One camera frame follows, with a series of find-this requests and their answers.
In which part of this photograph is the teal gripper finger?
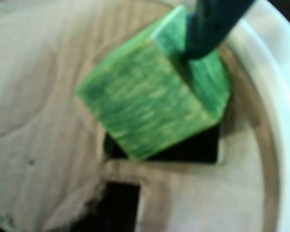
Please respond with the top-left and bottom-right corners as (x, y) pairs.
(185, 0), (253, 60)

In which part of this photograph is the white round container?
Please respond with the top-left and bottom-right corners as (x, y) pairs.
(226, 0), (290, 232)

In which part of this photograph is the wooden shape sorter lid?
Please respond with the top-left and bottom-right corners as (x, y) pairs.
(0, 0), (274, 232)

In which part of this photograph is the green square wooden block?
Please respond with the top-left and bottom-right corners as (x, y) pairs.
(74, 4), (232, 162)

